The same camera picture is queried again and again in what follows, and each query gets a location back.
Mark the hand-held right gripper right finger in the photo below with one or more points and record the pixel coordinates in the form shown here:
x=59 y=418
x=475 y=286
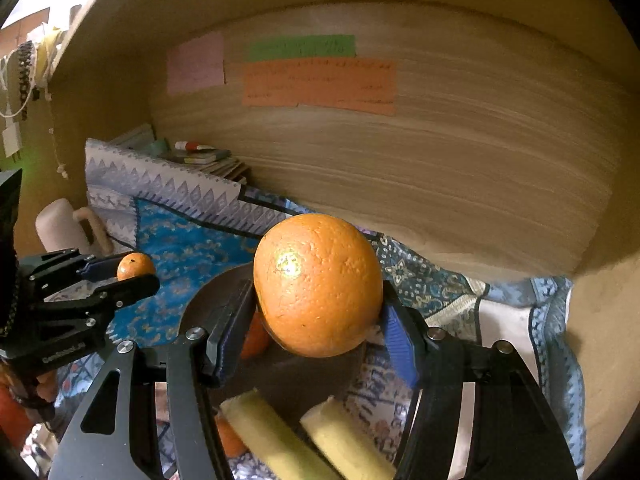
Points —
x=400 y=346

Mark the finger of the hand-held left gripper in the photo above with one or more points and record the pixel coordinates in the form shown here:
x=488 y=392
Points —
x=96 y=267
x=127 y=291

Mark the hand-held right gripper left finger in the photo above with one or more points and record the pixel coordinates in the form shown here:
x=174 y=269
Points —
x=234 y=336

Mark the small orange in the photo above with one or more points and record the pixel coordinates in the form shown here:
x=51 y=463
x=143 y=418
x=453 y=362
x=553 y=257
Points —
x=231 y=437
x=256 y=338
x=136 y=266

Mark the dark brown plate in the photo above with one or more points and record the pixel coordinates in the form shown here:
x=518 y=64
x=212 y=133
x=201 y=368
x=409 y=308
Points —
x=305 y=377

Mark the large orange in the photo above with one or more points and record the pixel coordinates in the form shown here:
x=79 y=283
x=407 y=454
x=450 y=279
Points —
x=317 y=285

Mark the person's left hand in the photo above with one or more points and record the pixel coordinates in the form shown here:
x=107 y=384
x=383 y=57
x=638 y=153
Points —
x=46 y=386

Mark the cream mug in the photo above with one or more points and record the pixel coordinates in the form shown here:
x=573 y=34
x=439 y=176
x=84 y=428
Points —
x=62 y=230

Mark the blue patterned cloth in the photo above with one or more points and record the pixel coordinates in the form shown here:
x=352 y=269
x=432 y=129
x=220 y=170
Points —
x=190 y=250

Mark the pale yellow fruit stick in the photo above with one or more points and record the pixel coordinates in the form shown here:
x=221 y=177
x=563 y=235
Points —
x=345 y=442
x=270 y=440

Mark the pale green book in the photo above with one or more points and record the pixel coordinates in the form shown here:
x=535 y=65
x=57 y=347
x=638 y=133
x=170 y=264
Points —
x=140 y=140

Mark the white charger plug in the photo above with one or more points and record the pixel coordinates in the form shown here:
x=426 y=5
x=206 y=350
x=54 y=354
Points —
x=12 y=140

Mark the stack of books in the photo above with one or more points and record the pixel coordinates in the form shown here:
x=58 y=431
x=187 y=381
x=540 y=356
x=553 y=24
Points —
x=215 y=164

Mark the red white marker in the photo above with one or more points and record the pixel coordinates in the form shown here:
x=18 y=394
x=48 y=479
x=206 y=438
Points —
x=192 y=146

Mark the dark beaded strand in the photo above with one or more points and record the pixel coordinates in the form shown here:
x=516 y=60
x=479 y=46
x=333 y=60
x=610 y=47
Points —
x=24 y=75

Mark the pink paper note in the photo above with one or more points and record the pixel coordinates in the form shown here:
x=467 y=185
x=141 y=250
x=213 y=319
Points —
x=195 y=64

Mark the orange paper note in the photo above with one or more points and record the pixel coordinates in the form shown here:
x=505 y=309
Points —
x=320 y=87

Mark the green paper note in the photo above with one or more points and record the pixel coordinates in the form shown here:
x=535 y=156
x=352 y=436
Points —
x=300 y=47

